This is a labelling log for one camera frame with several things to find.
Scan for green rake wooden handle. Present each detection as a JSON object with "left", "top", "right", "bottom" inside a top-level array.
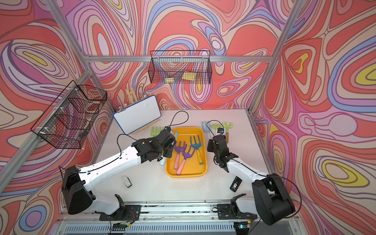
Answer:
[{"left": 150, "top": 126, "right": 164, "bottom": 137}]

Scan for purple cultivator pink handle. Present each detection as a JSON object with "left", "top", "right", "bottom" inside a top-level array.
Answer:
[
  {"left": 176, "top": 146, "right": 195, "bottom": 175},
  {"left": 174, "top": 142, "right": 187, "bottom": 170}
]

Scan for teal cultivator yellow handle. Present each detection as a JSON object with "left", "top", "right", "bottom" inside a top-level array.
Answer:
[{"left": 190, "top": 135, "right": 203, "bottom": 165}]

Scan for yellow plastic storage tray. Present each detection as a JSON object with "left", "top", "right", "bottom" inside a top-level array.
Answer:
[{"left": 165, "top": 127, "right": 208, "bottom": 178}]

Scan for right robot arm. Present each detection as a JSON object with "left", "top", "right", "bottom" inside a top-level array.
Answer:
[{"left": 207, "top": 135, "right": 296, "bottom": 225}]

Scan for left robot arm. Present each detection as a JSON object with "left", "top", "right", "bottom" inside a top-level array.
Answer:
[{"left": 60, "top": 126, "right": 176, "bottom": 220}]

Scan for wooden whiteboard stand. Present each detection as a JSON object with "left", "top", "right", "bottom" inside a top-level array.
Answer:
[{"left": 131, "top": 119, "right": 160, "bottom": 135}]

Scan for black handheld scanner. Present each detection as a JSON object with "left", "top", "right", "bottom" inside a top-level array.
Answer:
[{"left": 230, "top": 176, "right": 242, "bottom": 192}]

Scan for blue framed whiteboard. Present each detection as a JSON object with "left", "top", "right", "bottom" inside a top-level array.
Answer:
[{"left": 113, "top": 96, "right": 161, "bottom": 135}]

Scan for small grey clip device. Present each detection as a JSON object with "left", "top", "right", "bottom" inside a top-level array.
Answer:
[{"left": 122, "top": 176, "right": 132, "bottom": 188}]

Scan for wooden utensils behind whiteboard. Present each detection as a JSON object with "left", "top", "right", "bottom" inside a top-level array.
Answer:
[{"left": 118, "top": 87, "right": 147, "bottom": 112}]

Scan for small yellow block in basket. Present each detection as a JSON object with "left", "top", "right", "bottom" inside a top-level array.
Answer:
[{"left": 164, "top": 78, "right": 174, "bottom": 83}]

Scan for yellow sponge in basket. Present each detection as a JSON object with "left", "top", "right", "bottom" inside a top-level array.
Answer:
[{"left": 182, "top": 71, "right": 197, "bottom": 81}]

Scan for green circuit board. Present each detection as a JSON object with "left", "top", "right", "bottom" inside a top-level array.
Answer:
[{"left": 112, "top": 223, "right": 132, "bottom": 231}]

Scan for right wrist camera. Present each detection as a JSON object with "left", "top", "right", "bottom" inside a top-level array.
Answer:
[{"left": 216, "top": 127, "right": 224, "bottom": 136}]

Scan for aluminium front rail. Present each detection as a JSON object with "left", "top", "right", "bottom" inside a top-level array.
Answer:
[{"left": 55, "top": 200, "right": 306, "bottom": 235}]

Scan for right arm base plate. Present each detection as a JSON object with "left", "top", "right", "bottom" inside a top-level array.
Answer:
[{"left": 212, "top": 204, "right": 258, "bottom": 221}]

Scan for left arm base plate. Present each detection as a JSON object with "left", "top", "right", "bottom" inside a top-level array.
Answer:
[{"left": 99, "top": 205, "right": 141, "bottom": 222}]

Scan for black wire basket back wall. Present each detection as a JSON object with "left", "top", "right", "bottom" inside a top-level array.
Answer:
[{"left": 148, "top": 50, "right": 212, "bottom": 84}]

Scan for black wire basket wall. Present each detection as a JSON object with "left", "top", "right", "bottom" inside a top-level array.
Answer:
[
  {"left": 148, "top": 50, "right": 212, "bottom": 84},
  {"left": 30, "top": 81, "right": 107, "bottom": 149}
]

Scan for black wire basket left wall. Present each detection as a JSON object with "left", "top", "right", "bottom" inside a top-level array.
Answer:
[{"left": 30, "top": 81, "right": 107, "bottom": 149}]

